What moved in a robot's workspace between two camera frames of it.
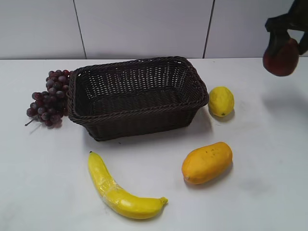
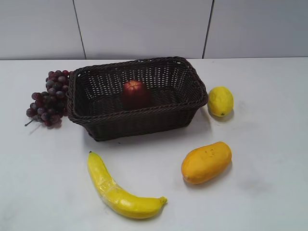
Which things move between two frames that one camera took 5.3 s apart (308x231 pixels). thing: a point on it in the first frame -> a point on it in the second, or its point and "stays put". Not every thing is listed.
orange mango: x=205 y=164 stays put
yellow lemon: x=221 y=101 stays put
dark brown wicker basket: x=135 y=98 stays put
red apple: x=284 y=61 -> x=134 y=95
